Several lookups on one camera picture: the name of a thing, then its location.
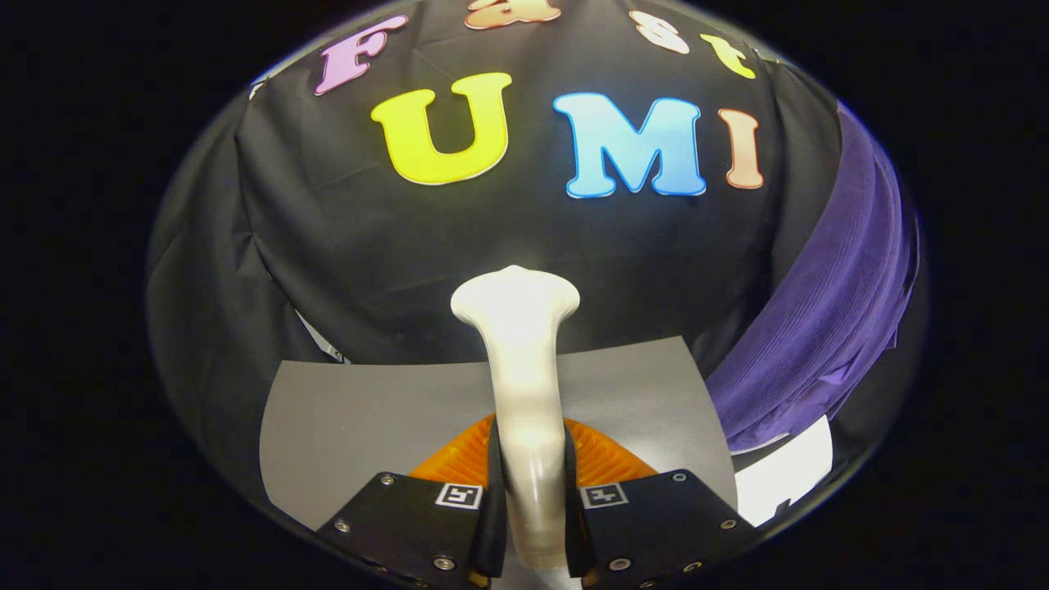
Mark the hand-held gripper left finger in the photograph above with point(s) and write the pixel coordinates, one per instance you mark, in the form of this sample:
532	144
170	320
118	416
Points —
410	528

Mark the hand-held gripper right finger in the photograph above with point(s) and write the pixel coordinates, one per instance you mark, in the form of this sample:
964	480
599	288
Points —
656	528

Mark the white paper sheet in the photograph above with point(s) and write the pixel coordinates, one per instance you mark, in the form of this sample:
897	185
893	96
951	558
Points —
787	475

